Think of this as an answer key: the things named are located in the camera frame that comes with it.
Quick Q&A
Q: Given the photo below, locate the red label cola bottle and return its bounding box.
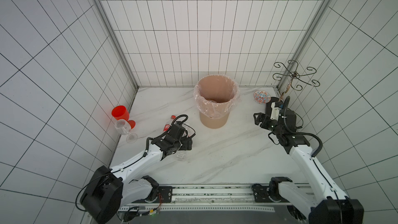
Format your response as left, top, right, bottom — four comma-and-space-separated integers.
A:
163, 115, 176, 132

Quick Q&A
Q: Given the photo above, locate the clear bottle white cap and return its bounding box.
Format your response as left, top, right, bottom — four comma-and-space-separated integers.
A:
176, 150, 186, 161

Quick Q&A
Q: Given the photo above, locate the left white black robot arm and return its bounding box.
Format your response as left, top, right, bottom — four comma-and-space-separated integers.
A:
75, 120, 196, 224

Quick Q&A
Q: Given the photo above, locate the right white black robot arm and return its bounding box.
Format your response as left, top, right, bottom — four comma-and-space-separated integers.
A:
252, 102, 364, 224

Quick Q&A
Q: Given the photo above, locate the beige bin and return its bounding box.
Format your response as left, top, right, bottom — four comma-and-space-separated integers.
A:
197, 74, 237, 130

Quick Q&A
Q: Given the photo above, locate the clear plastic bin liner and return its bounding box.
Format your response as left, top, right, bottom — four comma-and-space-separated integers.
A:
193, 74, 240, 119

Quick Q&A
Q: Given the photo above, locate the patterned red blue bowl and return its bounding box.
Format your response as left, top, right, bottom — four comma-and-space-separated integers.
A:
254, 90, 272, 104

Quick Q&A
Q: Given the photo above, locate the copper stand black base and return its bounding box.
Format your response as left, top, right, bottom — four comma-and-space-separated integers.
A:
273, 60, 320, 103

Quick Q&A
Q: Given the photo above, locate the clear wine glass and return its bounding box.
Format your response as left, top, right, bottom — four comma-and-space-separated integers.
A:
115, 119, 138, 144

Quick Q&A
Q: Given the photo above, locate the red plastic cup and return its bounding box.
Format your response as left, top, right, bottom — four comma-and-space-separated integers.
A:
112, 105, 136, 129

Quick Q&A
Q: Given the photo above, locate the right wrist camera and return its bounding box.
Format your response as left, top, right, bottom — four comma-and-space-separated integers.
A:
271, 102, 283, 121

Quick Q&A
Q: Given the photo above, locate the metal mounting rail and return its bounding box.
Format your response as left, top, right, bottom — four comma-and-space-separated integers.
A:
118, 184, 297, 214

